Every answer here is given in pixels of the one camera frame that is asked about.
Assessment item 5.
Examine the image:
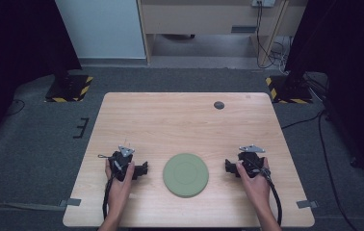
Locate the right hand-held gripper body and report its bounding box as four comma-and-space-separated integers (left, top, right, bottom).
237, 143, 267, 179

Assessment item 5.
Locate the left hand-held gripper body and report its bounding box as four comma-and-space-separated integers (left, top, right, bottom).
110, 145, 137, 182

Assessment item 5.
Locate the person's left hand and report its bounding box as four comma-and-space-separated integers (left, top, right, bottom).
104, 158, 136, 208

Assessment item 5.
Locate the person's right hand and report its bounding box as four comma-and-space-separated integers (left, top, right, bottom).
235, 157, 273, 208

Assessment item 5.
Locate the green round plate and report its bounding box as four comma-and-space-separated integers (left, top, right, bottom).
162, 152, 210, 199

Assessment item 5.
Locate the grey tape strip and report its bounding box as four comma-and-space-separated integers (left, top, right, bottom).
296, 199, 319, 210
58, 197, 83, 208

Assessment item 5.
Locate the black stand base striped edge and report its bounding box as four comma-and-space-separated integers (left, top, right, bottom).
44, 74, 94, 103
265, 74, 314, 105

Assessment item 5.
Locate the white cabinet panel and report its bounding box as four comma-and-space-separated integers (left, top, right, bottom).
54, 0, 147, 60

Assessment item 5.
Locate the black curtain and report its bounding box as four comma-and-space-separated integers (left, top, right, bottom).
284, 0, 364, 181
0, 0, 83, 148

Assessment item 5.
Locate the grey power strip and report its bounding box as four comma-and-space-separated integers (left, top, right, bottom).
250, 0, 276, 9

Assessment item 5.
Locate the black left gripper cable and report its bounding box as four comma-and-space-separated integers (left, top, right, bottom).
101, 173, 115, 221

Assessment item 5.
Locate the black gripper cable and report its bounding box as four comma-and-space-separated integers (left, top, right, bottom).
101, 173, 115, 221
259, 167, 283, 226

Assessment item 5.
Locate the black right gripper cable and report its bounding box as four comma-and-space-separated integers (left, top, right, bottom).
259, 167, 283, 226

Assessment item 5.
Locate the white cables bundle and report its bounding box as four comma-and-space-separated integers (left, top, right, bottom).
270, 36, 293, 74

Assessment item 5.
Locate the thin black floor cable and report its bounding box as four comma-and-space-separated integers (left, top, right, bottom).
4, 98, 27, 117

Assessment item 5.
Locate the black power cable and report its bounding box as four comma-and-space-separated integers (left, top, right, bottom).
255, 2, 280, 69

